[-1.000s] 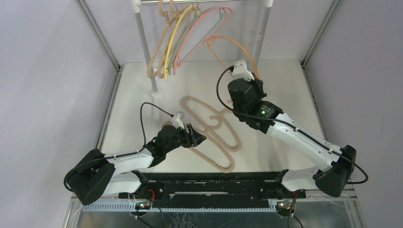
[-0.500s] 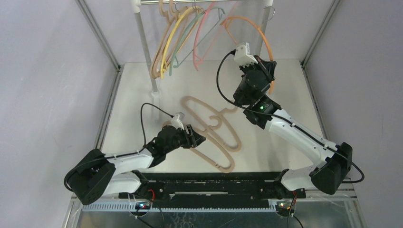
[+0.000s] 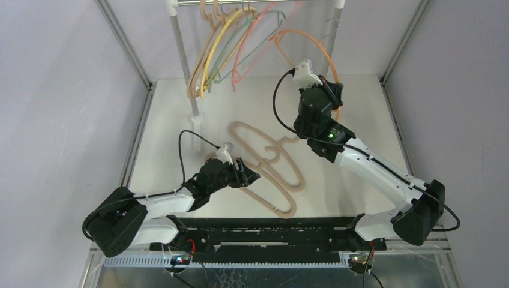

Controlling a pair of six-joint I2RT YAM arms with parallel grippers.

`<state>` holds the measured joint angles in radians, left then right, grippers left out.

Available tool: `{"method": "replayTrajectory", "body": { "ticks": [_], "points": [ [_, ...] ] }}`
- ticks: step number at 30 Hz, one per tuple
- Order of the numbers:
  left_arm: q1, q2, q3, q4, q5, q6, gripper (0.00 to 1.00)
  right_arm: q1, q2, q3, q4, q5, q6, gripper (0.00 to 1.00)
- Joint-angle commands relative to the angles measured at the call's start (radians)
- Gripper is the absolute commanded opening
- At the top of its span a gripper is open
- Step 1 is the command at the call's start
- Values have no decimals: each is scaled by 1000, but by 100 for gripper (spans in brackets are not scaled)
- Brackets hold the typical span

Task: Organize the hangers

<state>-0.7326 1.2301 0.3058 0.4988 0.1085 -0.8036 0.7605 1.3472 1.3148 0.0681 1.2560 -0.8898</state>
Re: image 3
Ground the green wire hanger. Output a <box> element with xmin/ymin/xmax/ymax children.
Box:
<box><xmin>197</xmin><ymin>4</ymin><xmax>287</xmax><ymax>99</ymax></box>

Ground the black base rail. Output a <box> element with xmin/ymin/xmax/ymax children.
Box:
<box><xmin>149</xmin><ymin>217</ymin><xmax>387</xmax><ymax>265</ymax></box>

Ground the pink wire hanger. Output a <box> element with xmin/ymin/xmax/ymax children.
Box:
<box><xmin>230</xmin><ymin>1</ymin><xmax>302</xmax><ymax>92</ymax></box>

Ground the beige plastic hanger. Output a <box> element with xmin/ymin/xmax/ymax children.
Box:
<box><xmin>187</xmin><ymin>0</ymin><xmax>223</xmax><ymax>100</ymax></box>
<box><xmin>228</xmin><ymin>121</ymin><xmax>306</xmax><ymax>192</ymax></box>
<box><xmin>196</xmin><ymin>8</ymin><xmax>244</xmax><ymax>99</ymax></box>
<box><xmin>204</xmin><ymin>152</ymin><xmax>306</xmax><ymax>219</ymax></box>

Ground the yellow wire hanger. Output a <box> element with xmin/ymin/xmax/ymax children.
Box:
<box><xmin>200</xmin><ymin>4</ymin><xmax>258</xmax><ymax>100</ymax></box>

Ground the orange wire hanger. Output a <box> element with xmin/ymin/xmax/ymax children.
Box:
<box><xmin>273</xmin><ymin>16</ymin><xmax>343</xmax><ymax>122</ymax></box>

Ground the black camera cable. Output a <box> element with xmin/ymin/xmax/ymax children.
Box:
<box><xmin>81</xmin><ymin>129</ymin><xmax>221</xmax><ymax>241</ymax></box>
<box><xmin>272</xmin><ymin>68</ymin><xmax>462</xmax><ymax>233</ymax></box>

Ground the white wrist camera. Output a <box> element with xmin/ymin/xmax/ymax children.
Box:
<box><xmin>215</xmin><ymin>142</ymin><xmax>234</xmax><ymax>164</ymax></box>
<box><xmin>293</xmin><ymin>59</ymin><xmax>323</xmax><ymax>89</ymax></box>

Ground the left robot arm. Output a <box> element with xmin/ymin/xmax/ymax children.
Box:
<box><xmin>82</xmin><ymin>158</ymin><xmax>261</xmax><ymax>257</ymax></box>

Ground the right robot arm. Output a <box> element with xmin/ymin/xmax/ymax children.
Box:
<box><xmin>293</xmin><ymin>82</ymin><xmax>445</xmax><ymax>250</ymax></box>

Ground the right black camera cable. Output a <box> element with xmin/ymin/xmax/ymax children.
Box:
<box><xmin>272</xmin><ymin>68</ymin><xmax>462</xmax><ymax>233</ymax></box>

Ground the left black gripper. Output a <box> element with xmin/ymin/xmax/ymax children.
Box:
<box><xmin>208</xmin><ymin>158</ymin><xmax>259</xmax><ymax>194</ymax></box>

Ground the left black camera cable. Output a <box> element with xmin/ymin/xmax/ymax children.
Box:
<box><xmin>81</xmin><ymin>129</ymin><xmax>221</xmax><ymax>241</ymax></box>

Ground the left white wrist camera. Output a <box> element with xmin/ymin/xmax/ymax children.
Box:
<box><xmin>215</xmin><ymin>142</ymin><xmax>234</xmax><ymax>164</ymax></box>

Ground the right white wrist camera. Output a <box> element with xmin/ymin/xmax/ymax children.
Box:
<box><xmin>293</xmin><ymin>59</ymin><xmax>323</xmax><ymax>89</ymax></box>

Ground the white metal clothes rack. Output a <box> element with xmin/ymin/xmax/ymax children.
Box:
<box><xmin>166</xmin><ymin>1</ymin><xmax>335</xmax><ymax>133</ymax></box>

